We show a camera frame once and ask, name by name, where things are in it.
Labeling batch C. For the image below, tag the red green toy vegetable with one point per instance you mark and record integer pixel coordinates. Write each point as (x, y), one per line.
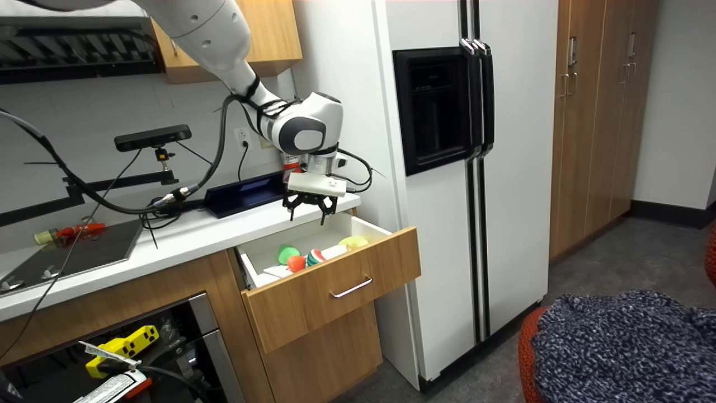
(67, 234)

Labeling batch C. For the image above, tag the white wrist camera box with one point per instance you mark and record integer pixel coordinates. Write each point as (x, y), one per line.
(316, 185)

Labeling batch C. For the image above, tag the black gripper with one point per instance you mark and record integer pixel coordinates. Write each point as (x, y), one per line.
(326, 204)

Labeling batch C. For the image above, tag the wooden lower cabinet door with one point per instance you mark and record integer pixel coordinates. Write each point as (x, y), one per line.
(330, 361)

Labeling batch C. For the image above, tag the blue knitted sweater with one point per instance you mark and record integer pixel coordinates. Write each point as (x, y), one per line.
(630, 348)

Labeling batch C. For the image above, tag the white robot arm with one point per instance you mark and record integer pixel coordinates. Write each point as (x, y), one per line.
(218, 36)

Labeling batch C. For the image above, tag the black stereo camera on counter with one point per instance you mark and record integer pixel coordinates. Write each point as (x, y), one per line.
(150, 137)

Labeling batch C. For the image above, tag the wooden front white drawer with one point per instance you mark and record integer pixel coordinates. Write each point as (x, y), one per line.
(342, 281)

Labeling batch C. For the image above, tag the orange toy fruit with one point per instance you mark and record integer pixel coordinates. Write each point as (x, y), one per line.
(296, 263)

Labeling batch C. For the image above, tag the tall wooden cabinet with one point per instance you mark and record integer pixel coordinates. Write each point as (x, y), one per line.
(599, 97)

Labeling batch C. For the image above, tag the black mat on counter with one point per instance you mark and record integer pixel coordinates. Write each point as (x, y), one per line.
(90, 251)

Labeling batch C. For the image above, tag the wooden upper cabinet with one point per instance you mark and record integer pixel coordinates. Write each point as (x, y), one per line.
(274, 43)

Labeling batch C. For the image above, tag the dark blue tray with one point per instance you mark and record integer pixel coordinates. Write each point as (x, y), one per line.
(244, 196)

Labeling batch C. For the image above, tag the pale yellow toy food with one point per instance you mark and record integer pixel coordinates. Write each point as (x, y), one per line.
(354, 242)

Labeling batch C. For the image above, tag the black range hood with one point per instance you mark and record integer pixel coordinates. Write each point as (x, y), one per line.
(74, 48)

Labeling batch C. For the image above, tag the white refrigerator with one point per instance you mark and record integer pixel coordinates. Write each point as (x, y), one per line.
(451, 107)

